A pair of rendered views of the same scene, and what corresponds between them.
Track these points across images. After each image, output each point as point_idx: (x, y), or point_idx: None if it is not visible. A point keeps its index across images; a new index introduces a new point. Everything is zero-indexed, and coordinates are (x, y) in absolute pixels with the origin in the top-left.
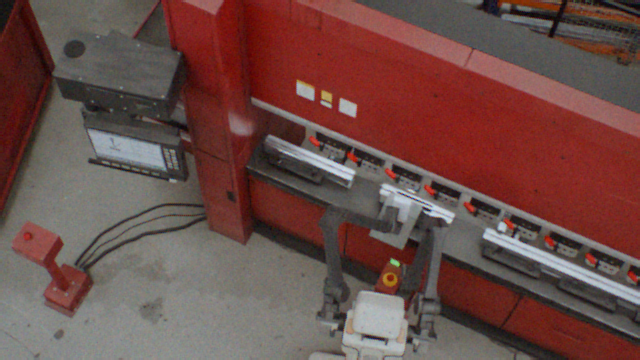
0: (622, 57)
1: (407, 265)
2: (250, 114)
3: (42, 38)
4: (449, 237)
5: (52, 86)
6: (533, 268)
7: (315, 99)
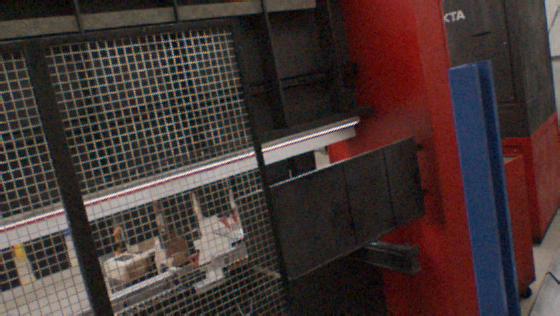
0: (159, 134)
1: (195, 228)
2: (347, 148)
3: (534, 193)
4: (206, 271)
5: (534, 246)
6: (123, 298)
7: None
